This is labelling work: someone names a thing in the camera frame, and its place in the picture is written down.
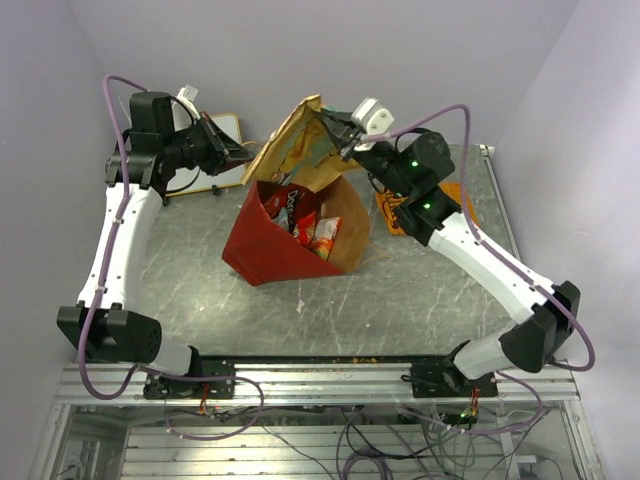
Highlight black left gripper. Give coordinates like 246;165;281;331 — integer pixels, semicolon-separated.
164;112;257;177

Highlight gold foil snack packet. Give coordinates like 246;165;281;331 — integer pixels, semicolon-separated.
241;94;361;192

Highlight red Doritos bag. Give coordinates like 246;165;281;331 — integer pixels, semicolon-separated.
263;184;320;233

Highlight orange honey dijon chips bag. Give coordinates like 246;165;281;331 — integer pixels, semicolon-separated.
375;182;480;237

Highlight red rice cracker mix bag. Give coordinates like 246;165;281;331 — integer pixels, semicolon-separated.
293;210;319;248

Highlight red paper bag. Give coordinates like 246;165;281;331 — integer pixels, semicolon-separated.
222;176;371;286

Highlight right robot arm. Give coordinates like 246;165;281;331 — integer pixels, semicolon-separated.
315;109;580;396

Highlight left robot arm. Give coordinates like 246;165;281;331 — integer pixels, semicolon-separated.
56;85;252;400

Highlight small whiteboard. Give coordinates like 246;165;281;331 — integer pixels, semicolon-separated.
166;112;255;197

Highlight colourful striped snack packet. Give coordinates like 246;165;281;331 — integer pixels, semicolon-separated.
309;217;342;260

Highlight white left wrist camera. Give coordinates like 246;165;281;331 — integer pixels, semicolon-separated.
175;84;200;121

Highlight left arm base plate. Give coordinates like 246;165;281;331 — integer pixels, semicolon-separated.
143;359;236;400

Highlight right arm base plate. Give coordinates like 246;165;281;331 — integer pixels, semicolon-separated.
401;363;498;398

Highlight loose cables under frame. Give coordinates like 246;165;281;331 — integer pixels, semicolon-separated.
164;404;556;480

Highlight aluminium rail frame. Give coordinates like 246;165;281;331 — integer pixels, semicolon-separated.
32;170;604;479

